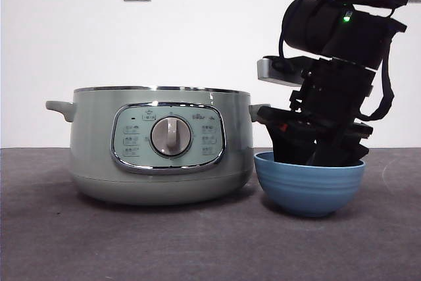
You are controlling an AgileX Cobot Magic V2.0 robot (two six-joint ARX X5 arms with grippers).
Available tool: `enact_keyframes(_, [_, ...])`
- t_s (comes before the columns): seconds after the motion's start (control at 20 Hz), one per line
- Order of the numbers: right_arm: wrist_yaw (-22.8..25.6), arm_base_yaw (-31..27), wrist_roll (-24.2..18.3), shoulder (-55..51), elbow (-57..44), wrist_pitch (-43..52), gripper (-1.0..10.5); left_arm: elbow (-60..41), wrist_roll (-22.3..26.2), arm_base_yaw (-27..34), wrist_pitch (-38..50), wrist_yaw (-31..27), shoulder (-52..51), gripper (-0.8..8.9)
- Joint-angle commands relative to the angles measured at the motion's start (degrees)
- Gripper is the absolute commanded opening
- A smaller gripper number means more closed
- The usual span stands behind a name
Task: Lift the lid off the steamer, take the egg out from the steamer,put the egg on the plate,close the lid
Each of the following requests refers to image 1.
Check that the pale green electric steamer pot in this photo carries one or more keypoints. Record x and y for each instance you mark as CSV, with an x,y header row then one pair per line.
x,y
95,149

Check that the blue ribbed bowl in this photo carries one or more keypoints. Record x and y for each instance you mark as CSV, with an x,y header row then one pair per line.
x,y
309,192

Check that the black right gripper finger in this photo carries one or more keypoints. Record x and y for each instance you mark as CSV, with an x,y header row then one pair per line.
x,y
338,152
292,146

